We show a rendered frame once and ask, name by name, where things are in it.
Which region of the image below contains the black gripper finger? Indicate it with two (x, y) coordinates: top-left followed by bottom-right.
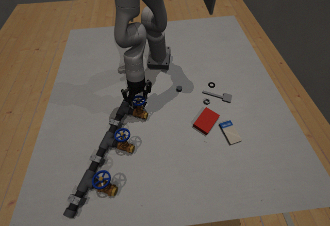
(140, 80), (152, 101)
(121, 88), (137, 107)

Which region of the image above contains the red box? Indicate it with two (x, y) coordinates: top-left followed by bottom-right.
(193, 107), (220, 135)

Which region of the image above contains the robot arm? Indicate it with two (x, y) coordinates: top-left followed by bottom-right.
(114, 0), (167, 83)

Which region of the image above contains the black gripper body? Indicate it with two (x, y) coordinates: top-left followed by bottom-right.
(127, 78), (146, 94)

